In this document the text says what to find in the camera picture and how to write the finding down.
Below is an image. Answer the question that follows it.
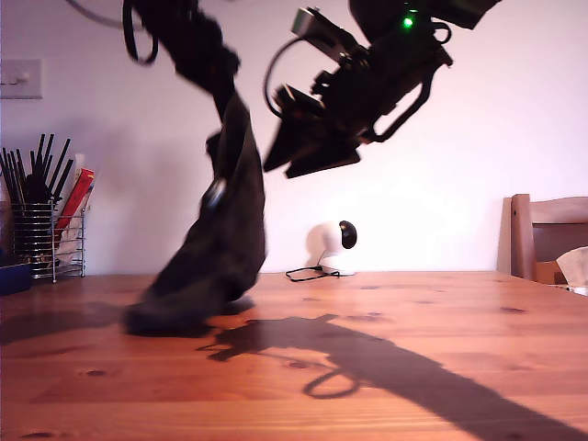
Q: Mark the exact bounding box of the white security camera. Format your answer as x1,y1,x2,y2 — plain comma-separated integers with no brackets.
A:
306,220,360,277

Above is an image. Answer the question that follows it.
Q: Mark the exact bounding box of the wooden chair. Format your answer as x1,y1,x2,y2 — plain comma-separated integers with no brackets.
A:
495,193,588,286

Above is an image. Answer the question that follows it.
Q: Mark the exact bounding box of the black chopstick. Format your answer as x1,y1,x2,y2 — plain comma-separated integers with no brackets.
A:
32,132,46,175
39,132,55,185
0,146,24,206
54,158,74,203
48,137,72,201
16,148,29,206

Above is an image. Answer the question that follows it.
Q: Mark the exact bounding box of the wire utensil holder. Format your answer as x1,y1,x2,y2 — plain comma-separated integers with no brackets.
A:
11,201,88,282

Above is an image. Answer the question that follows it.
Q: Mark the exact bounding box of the white light switch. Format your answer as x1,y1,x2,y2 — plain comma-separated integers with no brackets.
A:
0,58,43,100

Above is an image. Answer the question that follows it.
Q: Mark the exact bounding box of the red packet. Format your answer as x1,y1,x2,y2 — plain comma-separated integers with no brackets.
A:
57,167,96,231

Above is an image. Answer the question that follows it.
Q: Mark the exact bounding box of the blue box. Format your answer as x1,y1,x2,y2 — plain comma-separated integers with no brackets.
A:
0,262,33,298

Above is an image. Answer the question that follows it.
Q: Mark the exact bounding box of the grey underwear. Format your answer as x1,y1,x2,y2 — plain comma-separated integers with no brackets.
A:
119,91,268,339

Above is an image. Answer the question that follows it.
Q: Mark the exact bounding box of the thin grey cable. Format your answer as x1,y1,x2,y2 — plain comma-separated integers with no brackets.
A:
63,0,128,31

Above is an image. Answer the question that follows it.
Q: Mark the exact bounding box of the black security camera cable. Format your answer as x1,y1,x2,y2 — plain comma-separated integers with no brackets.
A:
285,266,342,282

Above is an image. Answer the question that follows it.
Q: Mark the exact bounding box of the white paper packet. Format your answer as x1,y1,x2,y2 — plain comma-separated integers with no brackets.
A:
55,215,86,266

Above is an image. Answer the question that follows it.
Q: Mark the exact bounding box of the white tissue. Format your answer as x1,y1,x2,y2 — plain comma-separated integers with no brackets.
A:
555,246,588,295

